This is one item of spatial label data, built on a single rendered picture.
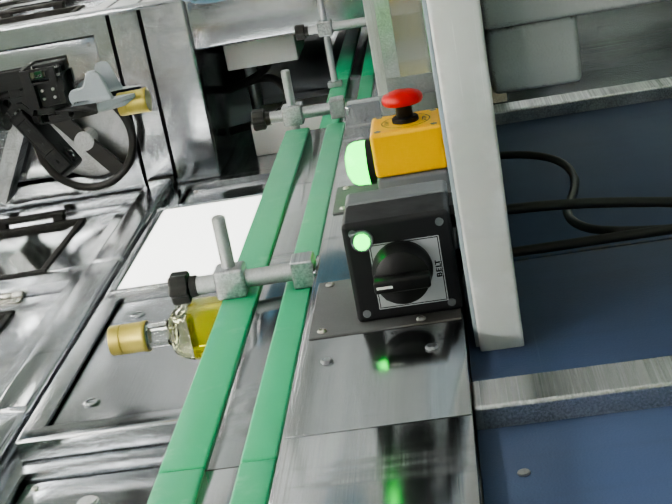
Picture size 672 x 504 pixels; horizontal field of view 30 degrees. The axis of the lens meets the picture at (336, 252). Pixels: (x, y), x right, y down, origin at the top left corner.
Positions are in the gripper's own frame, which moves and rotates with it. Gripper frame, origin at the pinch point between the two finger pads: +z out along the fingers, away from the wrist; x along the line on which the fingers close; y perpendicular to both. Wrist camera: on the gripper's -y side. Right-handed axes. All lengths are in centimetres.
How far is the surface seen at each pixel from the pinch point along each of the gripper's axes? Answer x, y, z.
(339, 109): -13.8, -3.4, 31.0
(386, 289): -91, 3, 41
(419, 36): -8.9, 3.2, 42.7
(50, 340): -12.1, -30.4, -17.3
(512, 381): -99, -1, 49
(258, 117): -13.8, -2.6, 20.2
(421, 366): -96, -1, 43
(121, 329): -48, -15, 6
